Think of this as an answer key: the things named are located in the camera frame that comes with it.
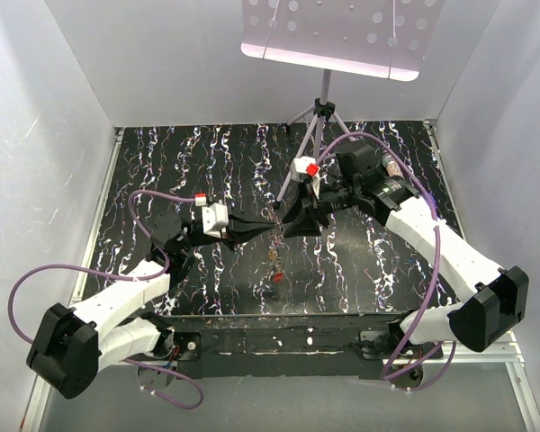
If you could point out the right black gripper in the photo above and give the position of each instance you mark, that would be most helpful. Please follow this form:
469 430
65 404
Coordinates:
304 215

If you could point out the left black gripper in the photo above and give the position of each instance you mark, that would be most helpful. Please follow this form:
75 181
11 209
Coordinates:
239 228

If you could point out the large toothed keyring disc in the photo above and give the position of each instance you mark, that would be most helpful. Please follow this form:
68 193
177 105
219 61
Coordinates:
275 236

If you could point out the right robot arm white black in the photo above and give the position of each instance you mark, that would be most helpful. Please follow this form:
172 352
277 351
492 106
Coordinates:
491 299

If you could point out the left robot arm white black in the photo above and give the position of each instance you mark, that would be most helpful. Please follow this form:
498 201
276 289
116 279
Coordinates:
73 344

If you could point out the glitter toy microphone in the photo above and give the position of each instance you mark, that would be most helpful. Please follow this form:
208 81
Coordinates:
391 165

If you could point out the lilac music stand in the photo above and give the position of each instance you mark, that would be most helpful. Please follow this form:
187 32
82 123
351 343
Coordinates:
381 39

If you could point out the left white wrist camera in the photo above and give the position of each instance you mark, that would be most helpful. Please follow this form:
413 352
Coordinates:
215 216

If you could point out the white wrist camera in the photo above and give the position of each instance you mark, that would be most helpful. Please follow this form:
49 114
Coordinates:
215 216
305 168

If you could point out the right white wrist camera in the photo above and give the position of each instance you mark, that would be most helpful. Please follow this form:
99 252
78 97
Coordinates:
305 168

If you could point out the black front rail base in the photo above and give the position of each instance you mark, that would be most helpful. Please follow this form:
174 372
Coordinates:
326 344

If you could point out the aluminium frame rail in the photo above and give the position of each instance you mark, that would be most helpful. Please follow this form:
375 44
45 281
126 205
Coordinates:
491 396

